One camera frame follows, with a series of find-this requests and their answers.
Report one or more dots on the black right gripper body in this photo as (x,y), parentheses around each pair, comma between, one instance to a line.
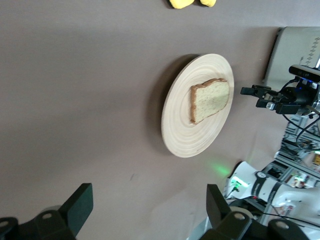
(297,100)

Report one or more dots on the brown table cover sheet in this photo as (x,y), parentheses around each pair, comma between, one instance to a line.
(75,100)

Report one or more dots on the slice of brown toast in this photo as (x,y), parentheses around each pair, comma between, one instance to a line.
(211,100)

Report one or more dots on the round light wooden plate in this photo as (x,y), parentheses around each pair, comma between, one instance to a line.
(185,135)

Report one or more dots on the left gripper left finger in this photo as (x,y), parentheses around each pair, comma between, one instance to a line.
(70,215)

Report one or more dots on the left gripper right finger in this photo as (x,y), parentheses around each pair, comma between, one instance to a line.
(225,222)

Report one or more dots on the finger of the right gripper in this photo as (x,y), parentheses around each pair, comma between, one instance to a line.
(257,90)
(265,103)

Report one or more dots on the cream and chrome toaster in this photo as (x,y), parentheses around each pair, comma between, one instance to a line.
(290,47)

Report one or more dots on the aluminium frame profile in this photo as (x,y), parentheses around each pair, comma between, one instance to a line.
(287,160)

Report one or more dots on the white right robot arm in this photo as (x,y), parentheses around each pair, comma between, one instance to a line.
(265,187)

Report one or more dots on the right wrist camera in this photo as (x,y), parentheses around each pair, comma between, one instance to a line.
(303,72)

